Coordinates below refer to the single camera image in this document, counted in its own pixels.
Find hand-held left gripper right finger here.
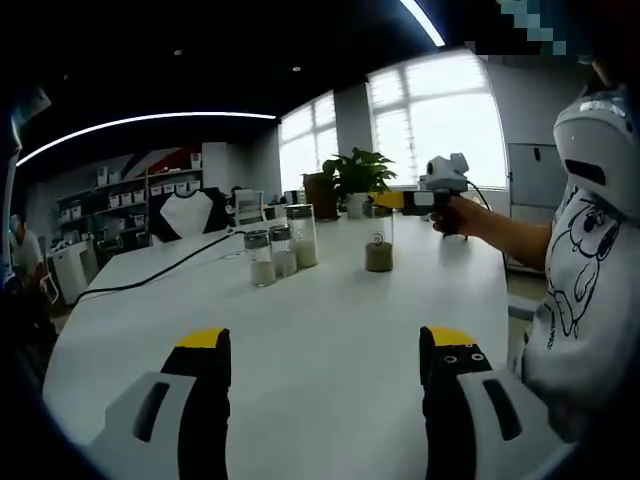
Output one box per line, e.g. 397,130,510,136
418,325,576,480

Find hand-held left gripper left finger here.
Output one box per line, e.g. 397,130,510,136
88,327,233,480

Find tall brown-filled seasoning bottle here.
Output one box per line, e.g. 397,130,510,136
364,202,396,274

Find tall white-filled seasoning bottle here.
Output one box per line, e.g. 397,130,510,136
284,203,320,269

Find medium glass seasoning bottle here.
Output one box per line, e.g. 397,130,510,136
268,224,297,279

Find small glass seasoning bottle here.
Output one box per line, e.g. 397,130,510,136
243,230,275,289

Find person's right hand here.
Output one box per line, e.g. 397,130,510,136
430,197,484,240

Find green plant in white pot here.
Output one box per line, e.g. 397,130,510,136
322,147,399,220

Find window with blinds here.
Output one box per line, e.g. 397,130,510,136
366,47,505,190
278,92,337,194

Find brown box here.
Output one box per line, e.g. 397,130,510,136
302,172,341,221

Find grey panel board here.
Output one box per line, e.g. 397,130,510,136
507,142,559,209

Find white office chair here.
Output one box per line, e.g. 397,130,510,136
233,191,266,226

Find white worn device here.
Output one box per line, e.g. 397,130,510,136
553,99,636,206

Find ceiling light strip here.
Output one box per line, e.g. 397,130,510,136
17,112,277,166
399,0,446,47

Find white drawer cabinet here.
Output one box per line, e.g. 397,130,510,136
49,244,96,304

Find black and white shirt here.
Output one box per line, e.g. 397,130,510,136
148,188,231,246

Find shelf of white storage boxes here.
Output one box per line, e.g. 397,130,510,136
54,152,206,241

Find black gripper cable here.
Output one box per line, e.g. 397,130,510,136
467,182,496,211

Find black cable with plug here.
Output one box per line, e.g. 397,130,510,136
74,229,247,304

